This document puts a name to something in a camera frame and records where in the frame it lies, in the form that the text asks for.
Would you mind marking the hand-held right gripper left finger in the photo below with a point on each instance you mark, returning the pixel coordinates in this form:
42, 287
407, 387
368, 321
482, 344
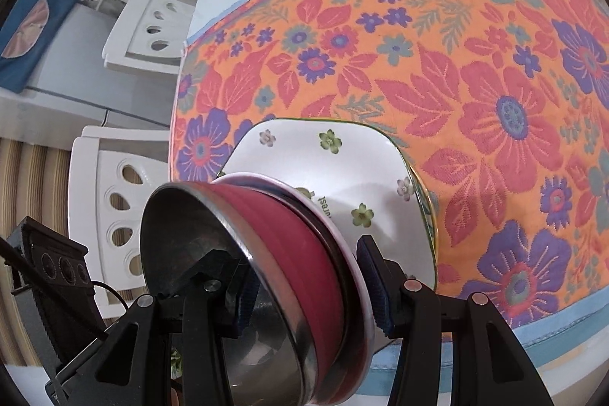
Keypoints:
245, 292

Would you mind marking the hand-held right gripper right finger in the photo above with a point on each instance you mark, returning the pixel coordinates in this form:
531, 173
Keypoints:
373, 287

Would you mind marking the red steel-lined bowl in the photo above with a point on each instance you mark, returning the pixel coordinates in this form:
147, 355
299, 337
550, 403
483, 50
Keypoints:
304, 273

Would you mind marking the white floral square plate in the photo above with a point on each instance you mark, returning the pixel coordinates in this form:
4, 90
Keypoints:
333, 168

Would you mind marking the white plastic chair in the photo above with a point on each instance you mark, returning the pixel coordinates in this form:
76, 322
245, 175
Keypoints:
142, 25
95, 177

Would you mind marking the white cabinet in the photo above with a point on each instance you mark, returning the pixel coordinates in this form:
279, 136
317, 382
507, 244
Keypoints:
81, 68

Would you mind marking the floral orange tablecloth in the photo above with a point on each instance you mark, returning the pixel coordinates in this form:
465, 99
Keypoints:
476, 54

